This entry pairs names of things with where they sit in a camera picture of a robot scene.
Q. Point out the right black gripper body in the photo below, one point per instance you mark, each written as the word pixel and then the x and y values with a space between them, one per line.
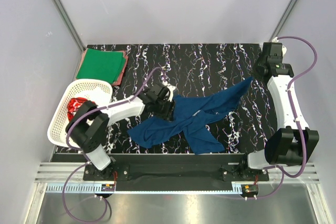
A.
pixel 256 67

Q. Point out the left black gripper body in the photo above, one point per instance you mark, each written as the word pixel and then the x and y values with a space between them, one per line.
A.
pixel 164 108

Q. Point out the blue t shirt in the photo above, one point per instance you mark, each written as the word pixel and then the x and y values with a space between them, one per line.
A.
pixel 190 116

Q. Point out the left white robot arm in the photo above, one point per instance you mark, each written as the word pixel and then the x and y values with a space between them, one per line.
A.
pixel 88 126

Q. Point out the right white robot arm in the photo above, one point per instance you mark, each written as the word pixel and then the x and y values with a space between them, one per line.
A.
pixel 293 143

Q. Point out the folded pink t shirt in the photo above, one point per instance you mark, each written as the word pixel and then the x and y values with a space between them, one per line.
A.
pixel 124 61

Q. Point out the white plastic laundry basket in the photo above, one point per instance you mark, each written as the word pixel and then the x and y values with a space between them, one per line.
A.
pixel 97 91

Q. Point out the red and white t shirt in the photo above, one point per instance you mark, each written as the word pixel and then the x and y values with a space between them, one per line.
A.
pixel 73 106

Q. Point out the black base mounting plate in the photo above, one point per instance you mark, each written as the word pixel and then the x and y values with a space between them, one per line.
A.
pixel 226 167

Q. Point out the left small electronics board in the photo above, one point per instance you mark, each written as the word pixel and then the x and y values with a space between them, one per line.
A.
pixel 108 187

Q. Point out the small electronics board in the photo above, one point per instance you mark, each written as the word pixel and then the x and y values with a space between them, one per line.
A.
pixel 108 187
pixel 252 188

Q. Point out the right small electronics board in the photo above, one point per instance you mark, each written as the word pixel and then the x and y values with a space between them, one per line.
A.
pixel 252 188

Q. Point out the right aluminium frame post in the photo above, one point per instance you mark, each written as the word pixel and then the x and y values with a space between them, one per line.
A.
pixel 286 14

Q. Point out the aluminium frame post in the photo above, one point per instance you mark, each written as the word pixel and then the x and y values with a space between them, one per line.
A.
pixel 286 14
pixel 68 23

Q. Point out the left aluminium frame post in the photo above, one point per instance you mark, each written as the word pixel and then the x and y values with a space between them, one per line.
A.
pixel 68 23

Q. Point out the white slotted cable duct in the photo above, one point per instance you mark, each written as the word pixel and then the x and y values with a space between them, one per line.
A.
pixel 122 188

